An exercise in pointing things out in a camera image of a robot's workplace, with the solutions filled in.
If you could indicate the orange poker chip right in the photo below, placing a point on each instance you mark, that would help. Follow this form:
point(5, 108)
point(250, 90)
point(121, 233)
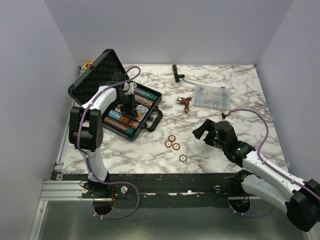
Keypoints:
point(176, 146)

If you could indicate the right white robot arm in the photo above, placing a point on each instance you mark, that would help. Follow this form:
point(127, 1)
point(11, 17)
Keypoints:
point(298, 199)

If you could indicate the black poker chip case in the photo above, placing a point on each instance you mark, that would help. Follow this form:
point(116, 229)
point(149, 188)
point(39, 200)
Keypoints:
point(102, 73)

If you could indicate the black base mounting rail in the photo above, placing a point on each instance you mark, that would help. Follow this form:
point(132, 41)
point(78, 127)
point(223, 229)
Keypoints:
point(164, 190)

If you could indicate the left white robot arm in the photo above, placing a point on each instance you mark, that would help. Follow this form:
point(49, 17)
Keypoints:
point(86, 122)

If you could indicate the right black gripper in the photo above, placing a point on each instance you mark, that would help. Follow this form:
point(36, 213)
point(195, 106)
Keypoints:
point(208, 125)

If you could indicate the clear plastic organizer box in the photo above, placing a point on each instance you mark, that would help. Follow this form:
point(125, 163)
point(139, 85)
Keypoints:
point(212, 97)

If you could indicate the blue card deck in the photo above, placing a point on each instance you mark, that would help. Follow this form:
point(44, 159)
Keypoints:
point(141, 112)

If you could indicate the grey purple poker chip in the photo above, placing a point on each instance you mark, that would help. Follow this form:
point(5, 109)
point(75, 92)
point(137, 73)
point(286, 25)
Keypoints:
point(183, 158)

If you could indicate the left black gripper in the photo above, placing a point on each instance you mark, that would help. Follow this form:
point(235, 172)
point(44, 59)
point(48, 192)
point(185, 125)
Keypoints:
point(130, 110)

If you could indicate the aluminium extrusion rail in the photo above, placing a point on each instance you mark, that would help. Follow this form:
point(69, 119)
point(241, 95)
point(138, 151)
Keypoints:
point(54, 190)

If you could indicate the brown copper tool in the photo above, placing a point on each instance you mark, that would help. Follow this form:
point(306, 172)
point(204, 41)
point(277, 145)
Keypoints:
point(185, 102)

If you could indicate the orange poker chip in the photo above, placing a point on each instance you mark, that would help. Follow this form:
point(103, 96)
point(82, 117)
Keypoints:
point(171, 138)
point(176, 146)
point(168, 144)

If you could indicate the orange poker chip left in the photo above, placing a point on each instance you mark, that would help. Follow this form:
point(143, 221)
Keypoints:
point(168, 144)

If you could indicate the red card deck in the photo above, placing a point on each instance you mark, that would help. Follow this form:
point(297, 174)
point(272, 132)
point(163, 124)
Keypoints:
point(118, 108)

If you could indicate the orange poker chip upper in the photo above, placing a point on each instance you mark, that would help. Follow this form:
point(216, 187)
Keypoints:
point(171, 138)

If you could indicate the black T-handle wrench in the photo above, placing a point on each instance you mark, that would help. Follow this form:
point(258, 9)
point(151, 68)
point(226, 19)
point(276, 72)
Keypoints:
point(180, 78)

